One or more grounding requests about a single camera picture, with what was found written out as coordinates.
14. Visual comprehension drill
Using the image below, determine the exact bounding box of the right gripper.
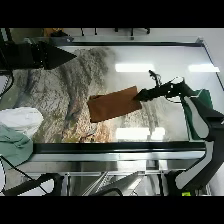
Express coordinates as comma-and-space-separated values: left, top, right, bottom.
133, 84, 167, 102

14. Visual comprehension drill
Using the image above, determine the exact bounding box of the brown garment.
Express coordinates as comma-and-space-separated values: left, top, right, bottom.
86, 85, 143, 124

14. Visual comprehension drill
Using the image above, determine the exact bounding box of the white garment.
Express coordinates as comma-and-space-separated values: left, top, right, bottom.
0, 106, 45, 139

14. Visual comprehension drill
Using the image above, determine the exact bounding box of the pale green garment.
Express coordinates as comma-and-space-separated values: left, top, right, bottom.
0, 123, 35, 169

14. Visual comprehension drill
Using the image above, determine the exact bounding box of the silver frame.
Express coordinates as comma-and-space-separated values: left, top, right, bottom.
23, 35, 221, 197

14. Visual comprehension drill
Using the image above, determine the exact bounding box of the black cable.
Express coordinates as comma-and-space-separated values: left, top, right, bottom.
0, 154, 52, 195

